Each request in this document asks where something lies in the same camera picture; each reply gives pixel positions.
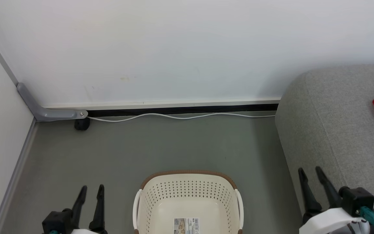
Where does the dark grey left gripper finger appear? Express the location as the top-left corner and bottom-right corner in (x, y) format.
(71, 185), (87, 228)
(89, 184), (106, 233)

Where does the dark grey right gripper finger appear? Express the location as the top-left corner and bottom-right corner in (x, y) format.
(298, 167), (322, 215)
(315, 166), (342, 209)

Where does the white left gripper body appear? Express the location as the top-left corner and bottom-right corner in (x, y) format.
(71, 228), (108, 234)

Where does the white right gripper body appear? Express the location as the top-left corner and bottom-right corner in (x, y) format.
(299, 208), (369, 234)

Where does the cream perforated laundry basket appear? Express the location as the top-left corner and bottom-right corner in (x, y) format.
(132, 170), (244, 234)

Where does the grey fabric sofa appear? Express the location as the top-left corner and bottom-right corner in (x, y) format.
(275, 63), (374, 234)

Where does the grey partition skirting strip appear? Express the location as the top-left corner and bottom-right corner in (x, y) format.
(0, 118), (39, 234)

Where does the black caster wheel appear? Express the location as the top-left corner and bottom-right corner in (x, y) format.
(74, 118), (91, 131)

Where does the printed paper label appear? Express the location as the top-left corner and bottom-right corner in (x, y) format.
(174, 218), (200, 234)

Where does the grey metal partition foot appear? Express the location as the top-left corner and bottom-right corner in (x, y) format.
(16, 83), (89, 123)

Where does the white and black baseboard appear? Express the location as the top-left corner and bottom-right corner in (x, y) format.
(42, 97), (282, 117)

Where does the green camera cable connector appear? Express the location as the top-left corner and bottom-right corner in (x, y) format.
(358, 206), (374, 225)

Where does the white floor cable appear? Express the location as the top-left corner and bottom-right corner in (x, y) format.
(87, 112), (277, 123)

